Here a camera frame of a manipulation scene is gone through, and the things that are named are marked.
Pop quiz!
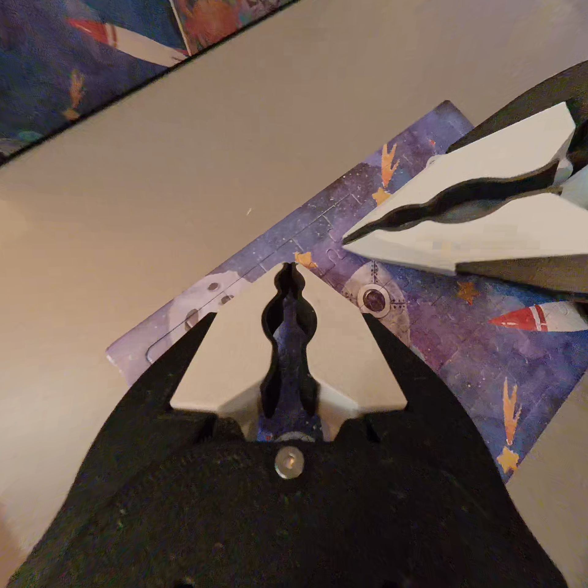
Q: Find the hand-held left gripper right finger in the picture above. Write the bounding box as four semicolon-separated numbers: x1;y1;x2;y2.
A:
289;264;408;439

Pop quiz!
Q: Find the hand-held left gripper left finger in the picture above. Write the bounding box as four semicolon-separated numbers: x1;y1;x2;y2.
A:
169;262;291;442

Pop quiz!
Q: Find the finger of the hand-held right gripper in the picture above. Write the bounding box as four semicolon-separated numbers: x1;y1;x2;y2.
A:
342;192;588;276
343;102;577;244

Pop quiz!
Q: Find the space jigsaw puzzle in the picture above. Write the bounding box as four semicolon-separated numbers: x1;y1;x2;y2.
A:
106;100;588;484

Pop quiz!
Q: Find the puzzle box lid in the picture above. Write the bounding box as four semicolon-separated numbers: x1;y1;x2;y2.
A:
0;0;299;166

